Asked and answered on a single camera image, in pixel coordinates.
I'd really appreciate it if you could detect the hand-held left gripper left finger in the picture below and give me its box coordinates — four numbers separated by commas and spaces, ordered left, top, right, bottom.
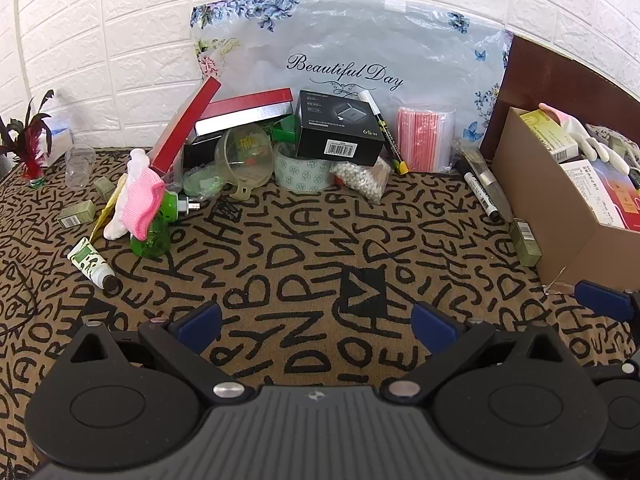
64, 302, 254, 402

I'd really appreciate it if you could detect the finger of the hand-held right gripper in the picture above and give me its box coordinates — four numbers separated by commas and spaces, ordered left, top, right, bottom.
574, 280, 640, 323

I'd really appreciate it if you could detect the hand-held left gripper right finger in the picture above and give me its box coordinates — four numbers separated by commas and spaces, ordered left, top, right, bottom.
380, 302, 569, 404

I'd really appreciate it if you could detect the cardboard box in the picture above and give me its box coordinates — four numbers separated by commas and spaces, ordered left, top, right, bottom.
487, 106, 640, 291

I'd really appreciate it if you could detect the black charger box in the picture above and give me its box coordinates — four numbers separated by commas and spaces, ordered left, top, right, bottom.
294, 90, 386, 167

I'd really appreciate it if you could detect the letter-print covered desktop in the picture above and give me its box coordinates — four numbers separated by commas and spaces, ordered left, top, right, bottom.
0, 145, 640, 480

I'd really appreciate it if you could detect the green repellent bottle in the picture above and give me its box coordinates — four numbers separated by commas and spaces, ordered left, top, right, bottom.
130, 191, 203, 258

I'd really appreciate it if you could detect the red carton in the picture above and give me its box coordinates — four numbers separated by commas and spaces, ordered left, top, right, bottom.
595, 167, 640, 233

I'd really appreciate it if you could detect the white carton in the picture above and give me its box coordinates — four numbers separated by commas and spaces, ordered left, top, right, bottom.
559, 159, 631, 228

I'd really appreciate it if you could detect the hand cream tube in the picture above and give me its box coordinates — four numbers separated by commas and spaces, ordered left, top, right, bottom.
67, 237, 118, 293

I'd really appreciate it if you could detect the pink and white cloth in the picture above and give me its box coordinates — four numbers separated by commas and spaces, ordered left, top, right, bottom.
104, 149, 167, 242

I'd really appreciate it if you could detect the crumpled clear plastic bag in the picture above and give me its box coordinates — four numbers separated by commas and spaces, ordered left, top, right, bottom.
182, 165, 228, 198

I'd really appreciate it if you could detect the black marker pen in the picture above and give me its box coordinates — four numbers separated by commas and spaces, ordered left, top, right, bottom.
454, 159, 501, 223

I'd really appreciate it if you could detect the gold stick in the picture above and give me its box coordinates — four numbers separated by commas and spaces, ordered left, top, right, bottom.
90, 174, 128, 241

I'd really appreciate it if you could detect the clear plastic pen case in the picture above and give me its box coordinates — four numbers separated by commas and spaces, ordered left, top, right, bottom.
460, 147, 516, 223

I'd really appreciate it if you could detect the bag of white beads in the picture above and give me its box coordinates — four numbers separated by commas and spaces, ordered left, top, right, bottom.
330, 156, 393, 204

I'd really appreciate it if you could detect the small black box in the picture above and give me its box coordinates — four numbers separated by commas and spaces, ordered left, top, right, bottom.
182, 135, 226, 171

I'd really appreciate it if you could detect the clear measuring cup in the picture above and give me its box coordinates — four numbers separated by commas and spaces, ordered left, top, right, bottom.
215, 122, 276, 203

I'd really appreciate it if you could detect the pink and white glove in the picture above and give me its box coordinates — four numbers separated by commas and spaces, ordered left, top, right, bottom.
537, 102, 631, 176

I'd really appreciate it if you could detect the green-print tape roll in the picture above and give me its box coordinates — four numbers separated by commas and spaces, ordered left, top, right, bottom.
272, 141, 333, 192

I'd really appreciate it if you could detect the yellow-green carton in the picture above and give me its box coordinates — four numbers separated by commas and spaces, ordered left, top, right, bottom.
519, 109, 581, 163

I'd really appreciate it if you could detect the pack of pink straws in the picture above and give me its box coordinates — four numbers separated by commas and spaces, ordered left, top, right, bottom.
397, 106, 458, 173

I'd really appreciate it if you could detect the clear plastic cup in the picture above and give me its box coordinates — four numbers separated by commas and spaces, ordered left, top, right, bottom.
64, 143, 97, 190

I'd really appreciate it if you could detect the red flat box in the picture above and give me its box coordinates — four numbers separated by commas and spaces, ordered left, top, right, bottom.
149, 77, 222, 183

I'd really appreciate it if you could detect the white marker pen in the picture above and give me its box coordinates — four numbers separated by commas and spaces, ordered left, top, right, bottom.
357, 91, 408, 176

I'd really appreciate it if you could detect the green paper box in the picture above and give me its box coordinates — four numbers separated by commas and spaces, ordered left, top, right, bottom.
271, 114, 301, 145

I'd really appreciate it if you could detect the brown wooden board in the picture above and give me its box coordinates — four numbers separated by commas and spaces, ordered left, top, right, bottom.
482, 35, 640, 156

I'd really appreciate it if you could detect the white tissue pack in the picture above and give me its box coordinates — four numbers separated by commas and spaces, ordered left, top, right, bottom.
42, 92, 76, 166

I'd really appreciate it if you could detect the red feather shuttlecock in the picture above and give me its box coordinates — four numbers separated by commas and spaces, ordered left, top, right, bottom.
0, 89, 56, 188

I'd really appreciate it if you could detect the floral plastic bag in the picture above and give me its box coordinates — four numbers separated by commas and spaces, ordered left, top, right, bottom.
190, 0, 515, 161

